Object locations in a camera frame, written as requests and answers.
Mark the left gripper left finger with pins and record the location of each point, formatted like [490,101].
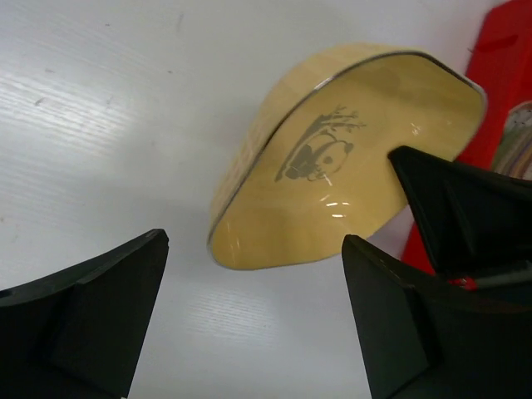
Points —
[78,333]

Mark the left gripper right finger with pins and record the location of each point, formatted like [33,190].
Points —
[424,338]

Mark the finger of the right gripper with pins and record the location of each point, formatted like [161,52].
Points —
[475,225]

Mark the round floral patterned plate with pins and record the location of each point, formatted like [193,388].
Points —
[513,155]

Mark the yellow square plate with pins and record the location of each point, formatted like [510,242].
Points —
[313,167]

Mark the red plastic bin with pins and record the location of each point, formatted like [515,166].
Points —
[501,64]

